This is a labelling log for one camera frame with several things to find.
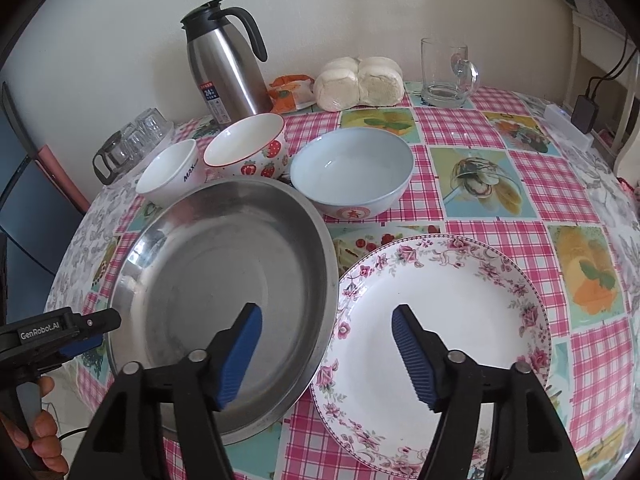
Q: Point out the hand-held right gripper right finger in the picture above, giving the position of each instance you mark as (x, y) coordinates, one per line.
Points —
(415, 355)

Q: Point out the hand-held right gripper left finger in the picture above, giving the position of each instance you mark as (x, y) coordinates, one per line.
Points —
(240, 355)

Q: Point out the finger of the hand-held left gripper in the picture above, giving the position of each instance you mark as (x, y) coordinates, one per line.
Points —
(85, 346)
(100, 321)

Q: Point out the floral rim white plate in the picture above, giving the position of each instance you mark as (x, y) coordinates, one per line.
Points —
(450, 280)

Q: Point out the plate with floral pattern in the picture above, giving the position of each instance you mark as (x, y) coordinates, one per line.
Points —
(200, 270)

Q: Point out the small white bowl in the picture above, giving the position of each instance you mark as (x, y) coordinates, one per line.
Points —
(165, 175)

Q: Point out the light blue bowl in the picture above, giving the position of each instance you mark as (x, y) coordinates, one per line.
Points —
(350, 170)

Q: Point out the strawberry print bowl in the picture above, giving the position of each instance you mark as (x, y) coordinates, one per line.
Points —
(240, 145)

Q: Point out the person's left hand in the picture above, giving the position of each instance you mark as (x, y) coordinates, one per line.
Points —
(45, 447)

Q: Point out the blue cabinet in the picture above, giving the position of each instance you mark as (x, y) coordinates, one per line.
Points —
(35, 240)

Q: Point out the pink board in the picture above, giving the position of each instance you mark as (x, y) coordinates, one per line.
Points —
(60, 175)

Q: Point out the white round tray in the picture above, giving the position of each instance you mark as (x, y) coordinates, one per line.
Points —
(162, 152)

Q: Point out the clear drinking glass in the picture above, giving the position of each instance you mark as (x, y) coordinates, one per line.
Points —
(152, 125)
(134, 142)

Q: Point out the clear glass mug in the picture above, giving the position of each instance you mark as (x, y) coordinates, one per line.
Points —
(440, 95)

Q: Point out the orange snack packet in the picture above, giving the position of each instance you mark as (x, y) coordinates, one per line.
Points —
(287, 95)

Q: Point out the white power strip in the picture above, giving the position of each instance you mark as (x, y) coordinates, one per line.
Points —
(562, 125)

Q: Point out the stainless steel thermal carafe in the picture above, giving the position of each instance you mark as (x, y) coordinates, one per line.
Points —
(225, 75)

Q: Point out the black power adapter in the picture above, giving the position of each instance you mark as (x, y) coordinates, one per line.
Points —
(585, 112)

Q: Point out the white plastic chair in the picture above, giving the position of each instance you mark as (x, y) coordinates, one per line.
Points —
(630, 125)

